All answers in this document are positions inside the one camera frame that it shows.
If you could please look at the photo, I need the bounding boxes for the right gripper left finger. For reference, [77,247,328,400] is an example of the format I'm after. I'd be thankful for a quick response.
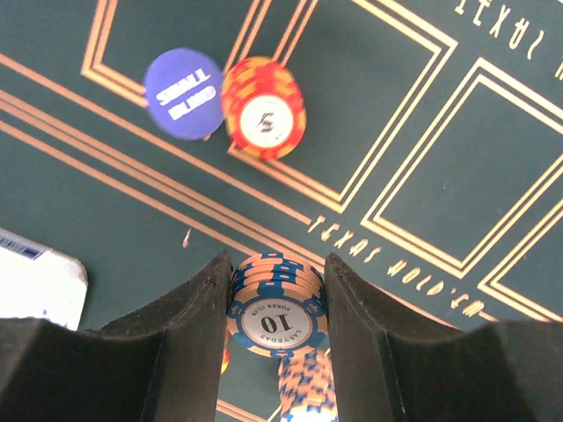
[1,252,231,421]

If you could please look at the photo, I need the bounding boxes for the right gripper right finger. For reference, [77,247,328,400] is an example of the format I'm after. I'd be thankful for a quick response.
[325,254,562,421]

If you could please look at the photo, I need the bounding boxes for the peach blue chips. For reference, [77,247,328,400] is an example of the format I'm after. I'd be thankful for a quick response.
[227,252,328,358]

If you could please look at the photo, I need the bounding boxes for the purple small blind button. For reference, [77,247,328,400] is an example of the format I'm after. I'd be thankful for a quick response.
[143,47,223,141]

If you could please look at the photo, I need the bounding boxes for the orange chips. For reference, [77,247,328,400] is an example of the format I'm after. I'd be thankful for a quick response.
[221,56,307,161]

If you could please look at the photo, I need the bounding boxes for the orange red chip stack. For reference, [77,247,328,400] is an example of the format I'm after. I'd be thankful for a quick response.
[221,330,230,374]

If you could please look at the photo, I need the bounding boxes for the peach blue chip stack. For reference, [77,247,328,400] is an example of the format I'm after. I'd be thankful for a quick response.
[278,350,339,422]

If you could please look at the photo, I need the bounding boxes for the blue white card deck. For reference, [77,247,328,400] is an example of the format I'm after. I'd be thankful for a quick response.
[1,229,88,331]

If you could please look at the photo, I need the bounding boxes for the green poker table mat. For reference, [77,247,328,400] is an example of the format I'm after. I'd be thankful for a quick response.
[1,1,562,421]

